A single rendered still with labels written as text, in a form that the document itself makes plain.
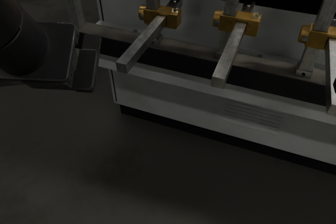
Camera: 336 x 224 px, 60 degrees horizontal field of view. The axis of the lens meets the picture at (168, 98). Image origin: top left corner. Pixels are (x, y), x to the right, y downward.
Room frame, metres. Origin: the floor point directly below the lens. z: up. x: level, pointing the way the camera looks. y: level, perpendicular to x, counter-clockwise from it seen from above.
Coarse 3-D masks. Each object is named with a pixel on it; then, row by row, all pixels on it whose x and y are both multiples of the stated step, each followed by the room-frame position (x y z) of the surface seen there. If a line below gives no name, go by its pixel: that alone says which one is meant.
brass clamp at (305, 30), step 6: (312, 24) 0.74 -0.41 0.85; (300, 30) 0.74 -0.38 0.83; (306, 30) 0.72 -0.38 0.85; (312, 30) 0.71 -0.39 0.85; (330, 30) 0.71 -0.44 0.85; (300, 36) 0.71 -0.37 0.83; (306, 36) 0.71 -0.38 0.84; (312, 36) 0.70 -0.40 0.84; (318, 36) 0.70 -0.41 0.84; (324, 36) 0.69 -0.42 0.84; (330, 36) 0.69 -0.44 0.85; (306, 42) 0.70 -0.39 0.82; (312, 42) 0.70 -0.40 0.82; (318, 42) 0.69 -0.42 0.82; (324, 42) 0.69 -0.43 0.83; (318, 48) 0.69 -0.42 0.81; (324, 48) 0.69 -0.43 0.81
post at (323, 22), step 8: (328, 0) 0.71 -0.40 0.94; (320, 8) 0.72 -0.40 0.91; (328, 8) 0.70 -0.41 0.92; (320, 16) 0.71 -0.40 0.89; (328, 16) 0.70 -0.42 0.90; (320, 24) 0.70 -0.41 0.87; (328, 24) 0.70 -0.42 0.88; (304, 48) 0.74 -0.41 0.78; (312, 48) 0.70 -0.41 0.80; (304, 56) 0.71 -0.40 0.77; (312, 56) 0.70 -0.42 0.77; (304, 64) 0.71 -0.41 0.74; (312, 64) 0.70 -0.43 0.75
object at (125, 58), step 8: (176, 0) 0.97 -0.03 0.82; (160, 16) 0.86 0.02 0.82; (152, 24) 0.80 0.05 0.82; (160, 24) 0.81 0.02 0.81; (144, 32) 0.76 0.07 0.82; (152, 32) 0.76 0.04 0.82; (136, 40) 0.71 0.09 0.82; (144, 40) 0.71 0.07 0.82; (152, 40) 0.75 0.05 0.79; (128, 48) 0.67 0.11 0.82; (136, 48) 0.67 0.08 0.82; (144, 48) 0.70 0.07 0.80; (120, 56) 0.63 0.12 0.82; (128, 56) 0.63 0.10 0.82; (136, 56) 0.65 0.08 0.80; (120, 64) 0.60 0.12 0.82; (128, 64) 0.61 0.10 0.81
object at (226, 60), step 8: (248, 8) 0.86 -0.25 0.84; (240, 24) 0.76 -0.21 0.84; (232, 32) 0.71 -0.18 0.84; (240, 32) 0.71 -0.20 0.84; (232, 40) 0.67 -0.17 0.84; (240, 40) 0.69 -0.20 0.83; (224, 48) 0.63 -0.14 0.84; (232, 48) 0.63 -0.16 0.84; (224, 56) 0.60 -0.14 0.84; (232, 56) 0.60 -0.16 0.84; (224, 64) 0.56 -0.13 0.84; (216, 72) 0.53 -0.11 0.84; (224, 72) 0.53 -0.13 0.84; (216, 80) 0.51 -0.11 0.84; (224, 80) 0.51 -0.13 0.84
